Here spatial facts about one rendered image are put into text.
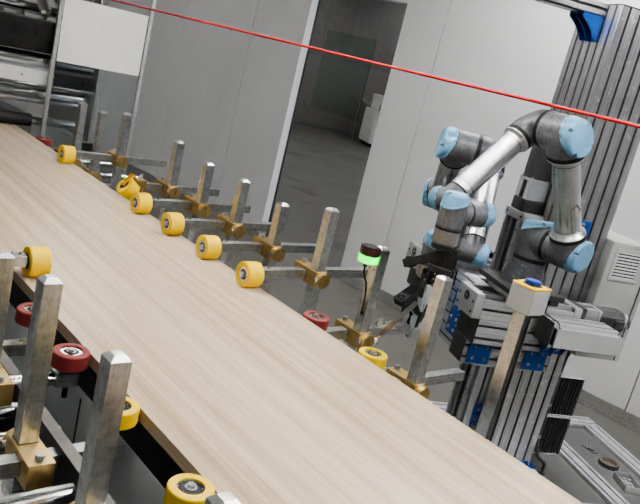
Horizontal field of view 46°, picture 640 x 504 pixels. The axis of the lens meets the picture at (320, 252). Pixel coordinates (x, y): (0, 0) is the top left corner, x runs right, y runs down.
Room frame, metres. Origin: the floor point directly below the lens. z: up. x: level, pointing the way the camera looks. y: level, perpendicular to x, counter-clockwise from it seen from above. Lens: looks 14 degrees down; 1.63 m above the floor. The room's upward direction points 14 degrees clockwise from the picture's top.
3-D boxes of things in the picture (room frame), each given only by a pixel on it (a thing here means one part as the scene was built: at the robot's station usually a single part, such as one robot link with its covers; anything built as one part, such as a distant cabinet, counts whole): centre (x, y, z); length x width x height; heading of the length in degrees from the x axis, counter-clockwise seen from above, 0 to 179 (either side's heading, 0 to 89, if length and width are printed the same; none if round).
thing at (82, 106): (3.83, 1.35, 0.88); 0.03 x 0.03 x 0.48; 43
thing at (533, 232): (2.59, -0.72, 1.20); 0.13 x 0.12 x 0.14; 38
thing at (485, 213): (2.20, -0.41, 1.30); 0.11 x 0.11 x 0.08; 38
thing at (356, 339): (2.19, -0.16, 0.85); 0.13 x 0.06 x 0.05; 43
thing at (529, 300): (1.80, -0.52, 1.18); 0.07 x 0.07 x 0.08; 43
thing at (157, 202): (2.95, 0.52, 0.95); 0.50 x 0.04 x 0.04; 133
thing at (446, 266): (2.12, -0.35, 1.14); 0.09 x 0.08 x 0.12; 63
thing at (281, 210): (2.54, 0.16, 0.88); 0.03 x 0.03 x 0.48; 43
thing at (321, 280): (2.37, 0.01, 0.94); 0.13 x 0.06 x 0.05; 43
